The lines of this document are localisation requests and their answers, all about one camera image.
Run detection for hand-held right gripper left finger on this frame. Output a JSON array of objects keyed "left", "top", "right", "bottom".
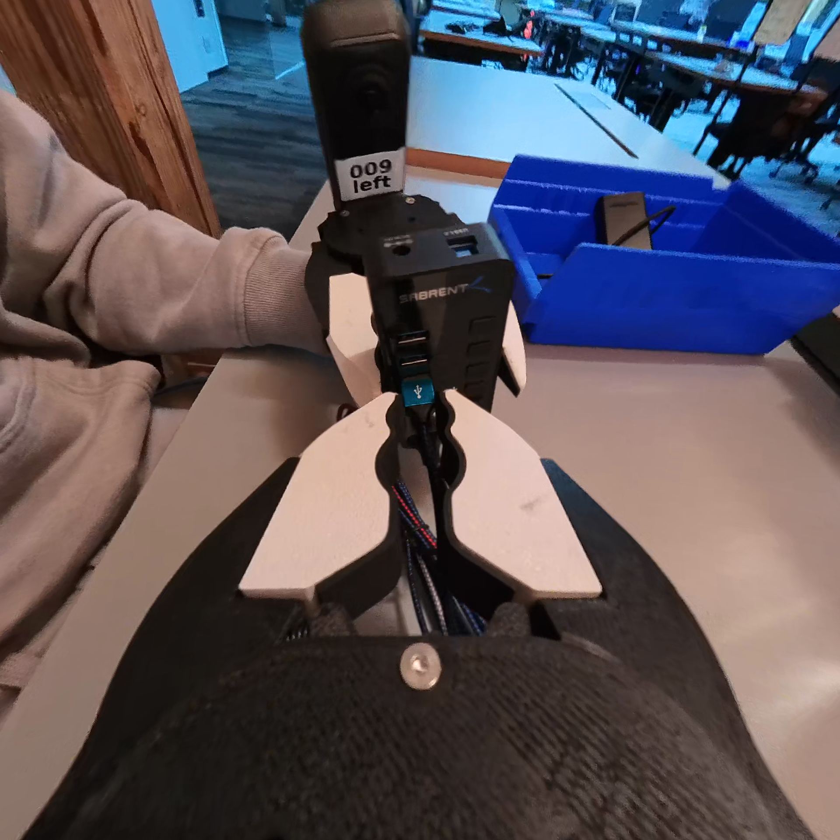
[{"left": 238, "top": 392, "right": 404, "bottom": 618}]

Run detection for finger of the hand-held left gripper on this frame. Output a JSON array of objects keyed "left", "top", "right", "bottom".
[
  {"left": 326, "top": 272, "right": 398, "bottom": 408},
  {"left": 495, "top": 308, "right": 528, "bottom": 396}
]

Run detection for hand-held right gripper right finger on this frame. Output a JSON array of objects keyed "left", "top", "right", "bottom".
[{"left": 441, "top": 387, "right": 603, "bottom": 603}]

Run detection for teal-tipped USB cable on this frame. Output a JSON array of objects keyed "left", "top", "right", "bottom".
[{"left": 390, "top": 379, "right": 488, "bottom": 639}]

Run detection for compact black USB hub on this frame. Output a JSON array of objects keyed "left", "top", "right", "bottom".
[{"left": 364, "top": 223, "right": 516, "bottom": 421}]

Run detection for blue plastic bin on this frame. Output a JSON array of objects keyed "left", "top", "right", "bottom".
[{"left": 487, "top": 154, "right": 840, "bottom": 357}]

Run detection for long black USB hub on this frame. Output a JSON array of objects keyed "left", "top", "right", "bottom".
[{"left": 594, "top": 192, "right": 655, "bottom": 252}]

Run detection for person's left forearm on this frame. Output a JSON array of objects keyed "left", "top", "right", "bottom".
[{"left": 0, "top": 92, "right": 329, "bottom": 358}]

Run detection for neighbouring white desk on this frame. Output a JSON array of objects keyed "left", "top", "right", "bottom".
[{"left": 406, "top": 56, "right": 731, "bottom": 191}]

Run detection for light grey desk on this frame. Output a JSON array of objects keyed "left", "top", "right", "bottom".
[{"left": 0, "top": 164, "right": 840, "bottom": 840}]

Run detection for person's grey sweatshirt torso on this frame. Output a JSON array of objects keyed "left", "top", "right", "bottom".
[{"left": 0, "top": 315, "right": 165, "bottom": 706}]

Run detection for background office desks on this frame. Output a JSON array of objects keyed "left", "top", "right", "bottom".
[{"left": 420, "top": 0, "right": 840, "bottom": 211}]

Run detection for wooden post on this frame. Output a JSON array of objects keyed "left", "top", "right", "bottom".
[{"left": 0, "top": 0, "right": 222, "bottom": 238}]

